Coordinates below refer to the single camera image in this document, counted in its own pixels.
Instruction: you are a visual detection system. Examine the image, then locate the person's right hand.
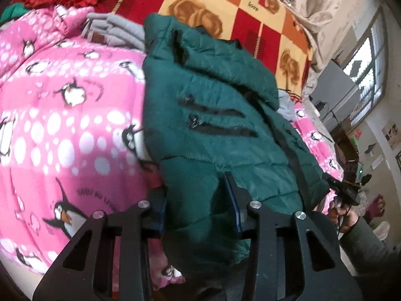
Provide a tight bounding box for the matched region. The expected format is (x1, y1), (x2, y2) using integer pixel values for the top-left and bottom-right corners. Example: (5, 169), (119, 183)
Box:
(327, 196), (359, 234)

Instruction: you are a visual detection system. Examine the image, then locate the person's right forearm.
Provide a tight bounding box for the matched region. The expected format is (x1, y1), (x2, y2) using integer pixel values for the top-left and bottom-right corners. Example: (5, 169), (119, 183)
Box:
(338, 216), (401, 276)

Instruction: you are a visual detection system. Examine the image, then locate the foot in dark red sock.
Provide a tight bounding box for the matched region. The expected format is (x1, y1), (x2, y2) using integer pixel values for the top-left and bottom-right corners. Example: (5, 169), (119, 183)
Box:
(365, 194), (387, 223)

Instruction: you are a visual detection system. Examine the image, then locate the pink penguin blanket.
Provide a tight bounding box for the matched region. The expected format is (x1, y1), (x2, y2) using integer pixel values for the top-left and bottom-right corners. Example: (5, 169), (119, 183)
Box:
(0, 5), (343, 290)

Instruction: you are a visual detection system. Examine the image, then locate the wall poster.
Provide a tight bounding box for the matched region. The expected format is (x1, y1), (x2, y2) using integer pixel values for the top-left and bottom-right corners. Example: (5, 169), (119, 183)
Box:
(382, 119), (401, 151)

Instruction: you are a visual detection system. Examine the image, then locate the grey folded garment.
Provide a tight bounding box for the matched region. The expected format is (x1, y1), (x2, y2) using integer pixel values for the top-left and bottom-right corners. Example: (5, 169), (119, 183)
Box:
(83, 13), (148, 51)

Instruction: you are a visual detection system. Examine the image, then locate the white slipper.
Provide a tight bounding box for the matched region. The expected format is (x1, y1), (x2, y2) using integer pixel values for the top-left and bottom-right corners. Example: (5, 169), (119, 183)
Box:
(374, 221), (390, 240)

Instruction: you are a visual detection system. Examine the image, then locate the dark green puffer jacket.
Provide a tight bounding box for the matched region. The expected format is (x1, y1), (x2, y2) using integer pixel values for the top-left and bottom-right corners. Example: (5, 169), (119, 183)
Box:
(141, 13), (331, 276)

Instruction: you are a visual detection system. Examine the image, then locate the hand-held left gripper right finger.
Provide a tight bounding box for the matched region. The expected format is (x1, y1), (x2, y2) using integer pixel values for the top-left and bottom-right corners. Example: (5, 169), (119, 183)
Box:
(224, 172), (364, 301)

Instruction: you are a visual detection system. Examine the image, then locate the beige patterned curtain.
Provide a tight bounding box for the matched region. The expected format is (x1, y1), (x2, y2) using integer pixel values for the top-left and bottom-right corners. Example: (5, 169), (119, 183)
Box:
(291, 0), (376, 32)

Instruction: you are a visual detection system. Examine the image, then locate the green frilled cloth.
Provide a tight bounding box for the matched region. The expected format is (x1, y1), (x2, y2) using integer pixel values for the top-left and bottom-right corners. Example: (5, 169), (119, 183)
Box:
(0, 3), (26, 24)

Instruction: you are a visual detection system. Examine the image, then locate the white cabinet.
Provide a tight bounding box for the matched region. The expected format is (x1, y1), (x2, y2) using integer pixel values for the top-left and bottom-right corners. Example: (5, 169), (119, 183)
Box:
(309, 59), (358, 123)

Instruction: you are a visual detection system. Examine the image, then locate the side window with blinds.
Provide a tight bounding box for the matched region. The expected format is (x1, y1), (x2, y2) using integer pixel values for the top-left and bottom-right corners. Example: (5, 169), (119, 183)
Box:
(341, 9), (389, 126)

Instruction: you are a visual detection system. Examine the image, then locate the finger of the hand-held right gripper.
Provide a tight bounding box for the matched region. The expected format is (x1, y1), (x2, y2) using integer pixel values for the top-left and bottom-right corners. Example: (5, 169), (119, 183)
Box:
(322, 172), (340, 189)

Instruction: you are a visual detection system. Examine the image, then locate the red orange checked blanket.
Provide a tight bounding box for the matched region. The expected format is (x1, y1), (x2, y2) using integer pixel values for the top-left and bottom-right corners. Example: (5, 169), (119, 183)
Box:
(94, 0), (314, 91)

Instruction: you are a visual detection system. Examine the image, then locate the grey cloth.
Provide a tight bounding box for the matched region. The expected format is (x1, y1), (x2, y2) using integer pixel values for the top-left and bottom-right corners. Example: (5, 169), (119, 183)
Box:
(277, 89), (298, 121)

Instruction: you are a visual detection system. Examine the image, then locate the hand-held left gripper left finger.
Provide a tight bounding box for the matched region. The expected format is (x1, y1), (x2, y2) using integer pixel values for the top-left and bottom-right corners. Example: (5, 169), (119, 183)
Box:
(31, 186), (168, 301)

